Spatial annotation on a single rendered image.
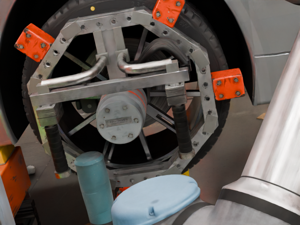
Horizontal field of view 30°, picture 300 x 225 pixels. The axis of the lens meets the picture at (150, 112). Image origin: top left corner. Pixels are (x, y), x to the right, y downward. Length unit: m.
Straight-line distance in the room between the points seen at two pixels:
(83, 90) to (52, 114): 0.10
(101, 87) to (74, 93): 0.07
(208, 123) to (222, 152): 1.59
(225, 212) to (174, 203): 0.07
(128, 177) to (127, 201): 1.06
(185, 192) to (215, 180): 2.30
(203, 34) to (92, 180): 0.54
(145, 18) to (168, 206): 0.99
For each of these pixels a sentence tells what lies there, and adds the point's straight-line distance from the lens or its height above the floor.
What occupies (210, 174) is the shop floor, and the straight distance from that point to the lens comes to 3.04.
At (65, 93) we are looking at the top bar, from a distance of 1.48.
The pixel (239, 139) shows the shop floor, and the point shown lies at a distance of 3.42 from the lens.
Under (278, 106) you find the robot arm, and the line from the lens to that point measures 0.66.
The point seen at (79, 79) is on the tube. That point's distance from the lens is 1.47.
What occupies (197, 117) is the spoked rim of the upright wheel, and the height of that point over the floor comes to 0.74.
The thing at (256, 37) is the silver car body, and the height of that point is 0.96.
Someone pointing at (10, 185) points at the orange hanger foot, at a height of 0.62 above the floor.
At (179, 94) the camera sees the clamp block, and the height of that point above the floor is 0.93.
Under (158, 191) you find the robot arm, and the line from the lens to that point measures 0.70.
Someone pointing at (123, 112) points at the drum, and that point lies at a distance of 1.52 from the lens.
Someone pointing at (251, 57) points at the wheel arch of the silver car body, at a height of 0.90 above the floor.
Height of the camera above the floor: 1.37
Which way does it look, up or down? 20 degrees down
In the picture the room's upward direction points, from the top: 11 degrees counter-clockwise
